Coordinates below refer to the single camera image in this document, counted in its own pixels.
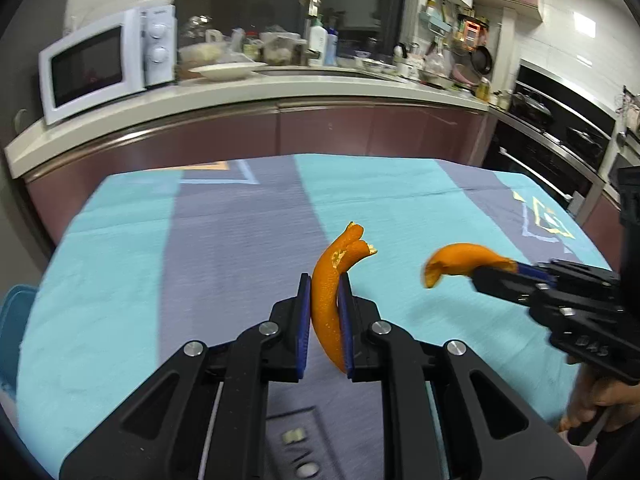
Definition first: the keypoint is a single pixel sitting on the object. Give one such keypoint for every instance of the black range hood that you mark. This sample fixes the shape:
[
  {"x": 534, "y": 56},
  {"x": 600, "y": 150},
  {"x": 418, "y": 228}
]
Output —
[{"x": 570, "y": 95}]

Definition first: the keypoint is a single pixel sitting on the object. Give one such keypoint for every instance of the black built-in oven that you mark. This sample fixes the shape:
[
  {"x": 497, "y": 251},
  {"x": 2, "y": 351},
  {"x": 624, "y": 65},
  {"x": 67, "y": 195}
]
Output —
[{"x": 540, "y": 160}]

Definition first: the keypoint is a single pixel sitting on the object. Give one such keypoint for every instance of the blue plastic trash bin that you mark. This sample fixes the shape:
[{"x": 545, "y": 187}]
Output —
[{"x": 15, "y": 320}]

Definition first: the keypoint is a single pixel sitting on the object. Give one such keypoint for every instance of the white microwave oven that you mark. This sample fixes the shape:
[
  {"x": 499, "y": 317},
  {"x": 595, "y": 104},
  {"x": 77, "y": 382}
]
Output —
[{"x": 90, "y": 70}]

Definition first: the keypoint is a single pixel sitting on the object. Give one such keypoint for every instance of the person's right forearm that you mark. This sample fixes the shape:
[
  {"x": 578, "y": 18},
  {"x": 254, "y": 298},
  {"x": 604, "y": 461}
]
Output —
[{"x": 622, "y": 445}]

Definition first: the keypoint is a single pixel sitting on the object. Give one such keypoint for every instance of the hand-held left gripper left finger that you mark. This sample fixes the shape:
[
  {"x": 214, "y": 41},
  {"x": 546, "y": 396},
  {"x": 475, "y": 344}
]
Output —
[{"x": 302, "y": 330}]

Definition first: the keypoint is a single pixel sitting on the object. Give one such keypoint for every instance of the long orange peel strip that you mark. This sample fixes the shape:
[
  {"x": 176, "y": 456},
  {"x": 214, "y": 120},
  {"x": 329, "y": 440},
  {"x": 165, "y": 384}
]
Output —
[{"x": 325, "y": 280}]

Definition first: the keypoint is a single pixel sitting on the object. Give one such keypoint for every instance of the white utensil holder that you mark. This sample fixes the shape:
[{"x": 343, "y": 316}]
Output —
[{"x": 406, "y": 62}]

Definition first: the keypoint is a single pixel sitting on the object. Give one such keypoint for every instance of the pink lower cabinets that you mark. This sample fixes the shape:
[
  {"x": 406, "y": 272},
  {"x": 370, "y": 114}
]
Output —
[{"x": 325, "y": 130}]

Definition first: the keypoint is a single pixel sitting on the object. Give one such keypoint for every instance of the teal and purple tablecloth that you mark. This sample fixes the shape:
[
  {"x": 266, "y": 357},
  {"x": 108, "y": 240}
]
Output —
[{"x": 200, "y": 260}]

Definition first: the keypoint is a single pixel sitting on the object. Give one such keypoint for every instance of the curved orange peel piece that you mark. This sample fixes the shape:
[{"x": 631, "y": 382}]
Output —
[{"x": 460, "y": 260}]

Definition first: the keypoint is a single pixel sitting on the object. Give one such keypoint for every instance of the white soap bottle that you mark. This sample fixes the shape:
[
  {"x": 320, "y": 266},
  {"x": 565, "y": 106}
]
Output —
[{"x": 317, "y": 45}]

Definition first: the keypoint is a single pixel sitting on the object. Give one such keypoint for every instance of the black wok with lid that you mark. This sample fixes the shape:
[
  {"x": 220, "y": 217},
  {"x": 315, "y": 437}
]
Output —
[{"x": 532, "y": 107}]

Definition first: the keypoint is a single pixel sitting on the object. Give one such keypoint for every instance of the black cooking pot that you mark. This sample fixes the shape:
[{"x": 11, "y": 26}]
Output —
[{"x": 590, "y": 141}]

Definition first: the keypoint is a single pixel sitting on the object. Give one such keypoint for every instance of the round grey wall fitting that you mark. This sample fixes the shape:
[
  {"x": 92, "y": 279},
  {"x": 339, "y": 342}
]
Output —
[{"x": 21, "y": 121}]

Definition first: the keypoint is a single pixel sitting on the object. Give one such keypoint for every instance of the yellow oil bottle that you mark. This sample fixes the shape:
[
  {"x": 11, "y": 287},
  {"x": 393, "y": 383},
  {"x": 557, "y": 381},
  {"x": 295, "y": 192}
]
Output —
[{"x": 483, "y": 90}]

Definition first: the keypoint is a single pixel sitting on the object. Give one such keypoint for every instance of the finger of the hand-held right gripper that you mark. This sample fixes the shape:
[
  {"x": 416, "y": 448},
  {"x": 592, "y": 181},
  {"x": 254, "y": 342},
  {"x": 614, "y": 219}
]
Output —
[
  {"x": 532, "y": 271},
  {"x": 505, "y": 285}
]

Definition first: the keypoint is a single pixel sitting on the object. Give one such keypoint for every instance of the beige kitchen countertop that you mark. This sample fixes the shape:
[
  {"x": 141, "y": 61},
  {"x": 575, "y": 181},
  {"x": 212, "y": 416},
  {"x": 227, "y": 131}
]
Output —
[{"x": 225, "y": 95}]

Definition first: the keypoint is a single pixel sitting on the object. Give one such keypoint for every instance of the grey refrigerator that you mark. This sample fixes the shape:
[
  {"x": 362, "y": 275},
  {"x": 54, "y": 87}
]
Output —
[{"x": 35, "y": 60}]

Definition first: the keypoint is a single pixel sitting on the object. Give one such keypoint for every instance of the person's right hand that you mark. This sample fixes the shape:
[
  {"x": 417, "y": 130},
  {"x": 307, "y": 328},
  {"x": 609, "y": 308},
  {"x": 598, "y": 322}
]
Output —
[{"x": 587, "y": 400}]

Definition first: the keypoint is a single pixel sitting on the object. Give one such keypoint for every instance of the black frying pan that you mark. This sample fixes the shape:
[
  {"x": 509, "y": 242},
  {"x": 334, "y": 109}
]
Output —
[{"x": 482, "y": 60}]

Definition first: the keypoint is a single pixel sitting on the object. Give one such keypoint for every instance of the clear food container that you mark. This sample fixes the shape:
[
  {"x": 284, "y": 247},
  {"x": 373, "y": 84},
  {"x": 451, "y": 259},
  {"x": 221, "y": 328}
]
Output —
[{"x": 280, "y": 50}]

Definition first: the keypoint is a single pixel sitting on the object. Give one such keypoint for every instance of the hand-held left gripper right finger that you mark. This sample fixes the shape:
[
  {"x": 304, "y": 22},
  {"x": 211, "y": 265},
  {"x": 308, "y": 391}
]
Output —
[{"x": 346, "y": 330}]

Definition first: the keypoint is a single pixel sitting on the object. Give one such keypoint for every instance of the white plate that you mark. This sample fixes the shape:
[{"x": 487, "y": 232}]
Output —
[{"x": 227, "y": 71}]

